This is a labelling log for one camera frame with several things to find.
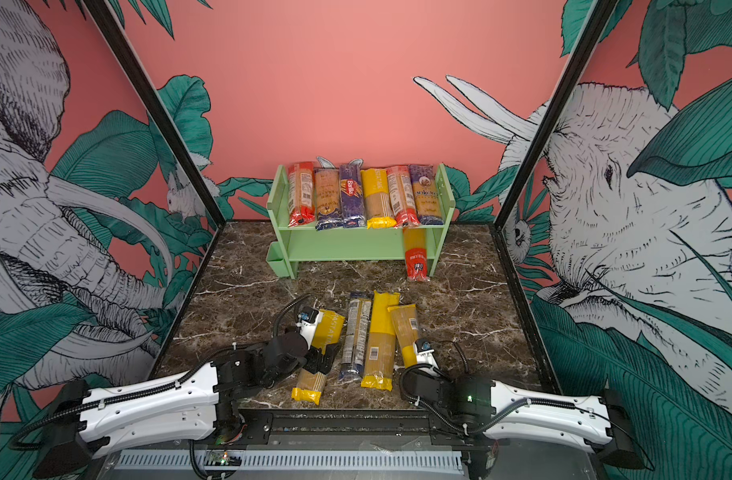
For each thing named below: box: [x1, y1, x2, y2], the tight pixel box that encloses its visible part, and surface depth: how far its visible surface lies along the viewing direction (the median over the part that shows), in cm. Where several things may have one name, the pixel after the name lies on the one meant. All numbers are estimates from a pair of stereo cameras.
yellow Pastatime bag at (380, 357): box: [361, 290, 401, 392], surface depth 88 cm
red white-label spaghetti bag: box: [287, 161, 316, 228], surface depth 87 cm
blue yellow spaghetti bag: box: [315, 157, 343, 231], surface depth 87 cm
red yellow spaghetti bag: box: [404, 228, 430, 282], surface depth 94 cm
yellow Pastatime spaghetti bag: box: [360, 168, 397, 229], surface depth 86 cm
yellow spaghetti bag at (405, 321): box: [387, 304, 418, 367], surface depth 85 cm
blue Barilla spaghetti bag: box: [340, 158, 366, 228], surface depth 86 cm
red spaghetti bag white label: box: [386, 165, 421, 228], surface depth 87 cm
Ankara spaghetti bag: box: [408, 164, 445, 226], surface depth 88 cm
